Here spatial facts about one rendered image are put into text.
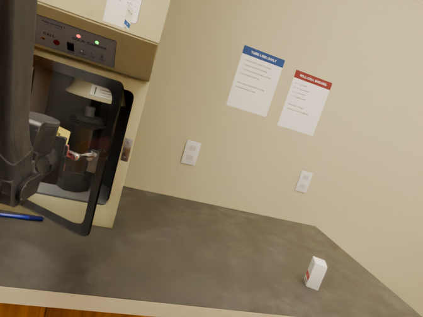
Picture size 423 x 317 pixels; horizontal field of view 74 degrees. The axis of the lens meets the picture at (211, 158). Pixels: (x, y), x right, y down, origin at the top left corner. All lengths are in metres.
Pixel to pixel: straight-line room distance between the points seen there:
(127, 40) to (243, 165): 0.87
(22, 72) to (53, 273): 0.49
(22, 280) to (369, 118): 1.59
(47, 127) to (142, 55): 0.34
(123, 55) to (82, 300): 0.58
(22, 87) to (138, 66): 0.43
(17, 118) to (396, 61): 1.67
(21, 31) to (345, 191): 1.62
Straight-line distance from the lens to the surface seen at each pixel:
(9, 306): 0.80
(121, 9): 0.79
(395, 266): 2.25
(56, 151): 0.64
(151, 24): 0.86
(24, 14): 0.38
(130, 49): 0.77
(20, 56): 0.39
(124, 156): 0.88
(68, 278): 0.75
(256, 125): 1.38
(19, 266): 0.79
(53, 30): 0.82
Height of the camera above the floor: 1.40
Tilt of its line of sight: 10 degrees down
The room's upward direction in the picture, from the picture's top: 17 degrees clockwise
